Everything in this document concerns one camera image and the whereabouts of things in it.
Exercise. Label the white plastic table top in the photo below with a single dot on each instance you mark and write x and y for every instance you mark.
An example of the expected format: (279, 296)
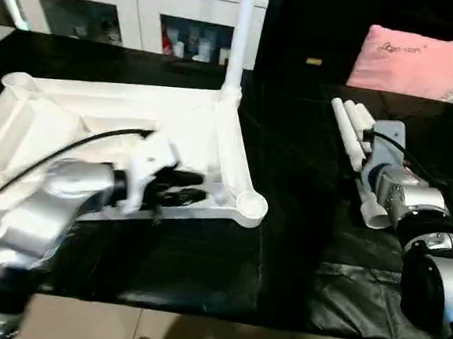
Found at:
(117, 100)

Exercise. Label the white plastic table leg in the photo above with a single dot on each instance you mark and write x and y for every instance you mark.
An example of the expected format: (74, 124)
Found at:
(350, 140)
(239, 40)
(354, 113)
(364, 114)

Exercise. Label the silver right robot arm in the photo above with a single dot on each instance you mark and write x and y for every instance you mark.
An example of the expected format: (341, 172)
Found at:
(424, 218)

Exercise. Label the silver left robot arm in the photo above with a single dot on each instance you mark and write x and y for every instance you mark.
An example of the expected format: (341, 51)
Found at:
(61, 194)

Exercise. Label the black work mat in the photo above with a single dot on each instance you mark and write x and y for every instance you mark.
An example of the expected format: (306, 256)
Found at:
(222, 264)

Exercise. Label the red and white carton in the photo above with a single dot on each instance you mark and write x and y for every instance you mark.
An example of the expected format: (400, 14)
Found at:
(167, 39)

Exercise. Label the small yellow label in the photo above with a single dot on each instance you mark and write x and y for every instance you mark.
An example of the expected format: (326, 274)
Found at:
(313, 61)

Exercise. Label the pink pillow with print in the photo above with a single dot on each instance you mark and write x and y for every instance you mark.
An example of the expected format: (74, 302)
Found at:
(414, 63)

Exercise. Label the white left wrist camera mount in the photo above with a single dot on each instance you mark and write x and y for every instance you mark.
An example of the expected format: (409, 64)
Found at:
(152, 159)

